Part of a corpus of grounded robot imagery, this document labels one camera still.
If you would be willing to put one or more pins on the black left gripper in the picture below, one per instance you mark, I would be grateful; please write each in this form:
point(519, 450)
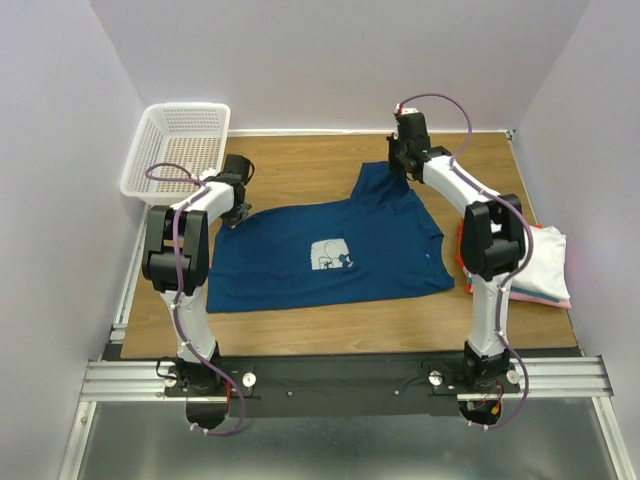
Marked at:
point(236, 218)

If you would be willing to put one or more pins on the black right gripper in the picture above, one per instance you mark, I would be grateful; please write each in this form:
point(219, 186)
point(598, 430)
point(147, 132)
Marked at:
point(392, 145)

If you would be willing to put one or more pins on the blue t-shirt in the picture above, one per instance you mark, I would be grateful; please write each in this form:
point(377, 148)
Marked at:
point(379, 244)

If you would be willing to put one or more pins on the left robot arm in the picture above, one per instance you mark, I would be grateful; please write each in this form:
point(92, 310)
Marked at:
point(176, 253)

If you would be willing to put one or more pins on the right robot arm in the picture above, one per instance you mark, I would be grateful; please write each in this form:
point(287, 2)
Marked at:
point(491, 247)

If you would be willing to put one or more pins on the white plastic laundry basket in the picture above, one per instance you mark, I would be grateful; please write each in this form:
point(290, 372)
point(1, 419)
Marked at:
point(192, 135)

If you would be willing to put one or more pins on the white folded t-shirt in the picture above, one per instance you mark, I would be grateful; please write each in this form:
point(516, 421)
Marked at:
point(544, 276)

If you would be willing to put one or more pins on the pink folded t-shirt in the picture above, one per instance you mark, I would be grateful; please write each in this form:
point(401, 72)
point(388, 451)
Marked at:
point(517, 296)

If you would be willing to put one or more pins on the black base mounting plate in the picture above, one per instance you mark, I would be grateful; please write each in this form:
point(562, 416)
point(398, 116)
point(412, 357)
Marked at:
point(432, 383)

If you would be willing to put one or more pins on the aluminium frame rail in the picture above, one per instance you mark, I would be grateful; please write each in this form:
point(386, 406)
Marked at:
point(146, 381)

